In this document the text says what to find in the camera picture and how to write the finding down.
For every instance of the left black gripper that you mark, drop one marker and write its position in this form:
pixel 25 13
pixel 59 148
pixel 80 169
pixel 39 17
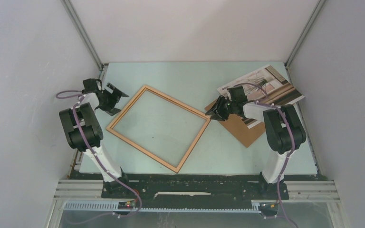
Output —
pixel 115 96

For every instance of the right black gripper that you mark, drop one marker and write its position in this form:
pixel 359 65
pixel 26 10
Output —
pixel 219 103

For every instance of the brown cardboard backing board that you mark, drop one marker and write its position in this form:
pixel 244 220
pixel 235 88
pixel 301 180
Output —
pixel 245 135

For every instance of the light wooden picture frame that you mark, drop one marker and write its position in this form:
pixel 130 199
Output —
pixel 175 168

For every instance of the printed plant photo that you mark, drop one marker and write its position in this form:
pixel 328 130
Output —
pixel 267 85

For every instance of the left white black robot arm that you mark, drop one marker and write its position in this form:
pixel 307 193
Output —
pixel 84 133

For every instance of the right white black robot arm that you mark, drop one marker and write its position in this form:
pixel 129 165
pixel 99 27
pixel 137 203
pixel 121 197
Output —
pixel 284 130

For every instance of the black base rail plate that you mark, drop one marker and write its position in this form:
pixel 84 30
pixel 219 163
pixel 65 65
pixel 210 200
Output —
pixel 198 191

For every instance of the white toothed cable duct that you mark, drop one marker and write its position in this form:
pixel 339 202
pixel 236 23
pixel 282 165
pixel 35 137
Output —
pixel 120 206

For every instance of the left aluminium corner post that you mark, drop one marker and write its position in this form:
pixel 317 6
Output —
pixel 78 24

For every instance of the aluminium corner post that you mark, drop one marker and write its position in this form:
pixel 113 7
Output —
pixel 305 31
pixel 78 24

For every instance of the right aluminium corner post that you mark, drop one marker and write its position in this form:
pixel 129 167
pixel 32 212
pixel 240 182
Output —
pixel 305 31

